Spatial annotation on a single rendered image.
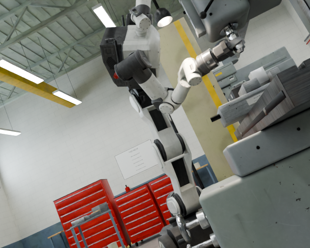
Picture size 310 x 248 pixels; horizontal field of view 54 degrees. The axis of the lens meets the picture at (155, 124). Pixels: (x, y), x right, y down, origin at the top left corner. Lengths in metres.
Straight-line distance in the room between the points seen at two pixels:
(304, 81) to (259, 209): 0.57
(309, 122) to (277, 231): 0.39
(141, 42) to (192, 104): 1.57
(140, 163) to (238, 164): 9.49
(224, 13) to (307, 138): 0.58
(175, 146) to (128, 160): 8.92
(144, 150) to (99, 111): 2.20
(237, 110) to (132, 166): 9.52
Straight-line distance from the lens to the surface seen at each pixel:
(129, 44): 1.61
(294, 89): 0.71
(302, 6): 1.65
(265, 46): 11.17
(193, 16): 1.43
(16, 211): 12.52
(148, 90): 1.55
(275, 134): 1.15
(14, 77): 8.55
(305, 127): 1.18
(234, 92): 1.65
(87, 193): 6.35
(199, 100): 3.08
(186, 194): 1.84
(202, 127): 3.04
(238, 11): 1.35
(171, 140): 1.77
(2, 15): 8.83
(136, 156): 10.60
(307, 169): 1.18
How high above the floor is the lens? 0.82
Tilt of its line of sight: 11 degrees up
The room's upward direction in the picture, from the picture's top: 25 degrees counter-clockwise
